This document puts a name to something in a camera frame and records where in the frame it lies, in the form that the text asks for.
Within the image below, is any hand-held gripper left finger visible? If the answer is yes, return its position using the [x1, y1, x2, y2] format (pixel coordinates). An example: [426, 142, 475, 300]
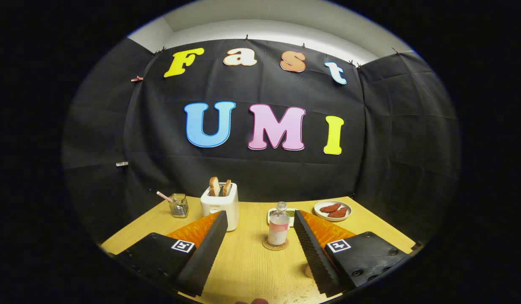
[115, 210, 229, 298]

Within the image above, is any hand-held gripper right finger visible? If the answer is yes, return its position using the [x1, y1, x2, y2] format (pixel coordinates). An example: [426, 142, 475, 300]
[294, 209, 413, 297]

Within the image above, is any clear juice bottle pink label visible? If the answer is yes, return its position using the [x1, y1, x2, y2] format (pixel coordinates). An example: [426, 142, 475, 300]
[267, 201, 291, 247]

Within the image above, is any round cork coaster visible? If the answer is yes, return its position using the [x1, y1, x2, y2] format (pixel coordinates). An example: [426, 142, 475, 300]
[262, 237, 289, 251]

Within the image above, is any wooden table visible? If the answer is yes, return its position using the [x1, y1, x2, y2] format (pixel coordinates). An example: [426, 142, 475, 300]
[101, 196, 416, 304]

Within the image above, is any white divided grain dish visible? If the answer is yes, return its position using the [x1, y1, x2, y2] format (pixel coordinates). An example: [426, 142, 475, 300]
[267, 208, 297, 228]

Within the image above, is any white toaster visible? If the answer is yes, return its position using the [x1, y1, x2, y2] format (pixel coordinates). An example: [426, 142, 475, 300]
[200, 182, 240, 232]

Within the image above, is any glass jar with mesh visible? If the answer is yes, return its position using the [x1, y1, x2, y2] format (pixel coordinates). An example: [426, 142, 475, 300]
[169, 193, 189, 218]

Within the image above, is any round white plate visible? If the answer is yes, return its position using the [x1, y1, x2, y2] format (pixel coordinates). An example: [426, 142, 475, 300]
[314, 200, 352, 222]

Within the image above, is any black backdrop cloth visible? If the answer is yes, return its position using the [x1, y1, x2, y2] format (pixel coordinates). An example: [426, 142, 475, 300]
[62, 37, 461, 245]

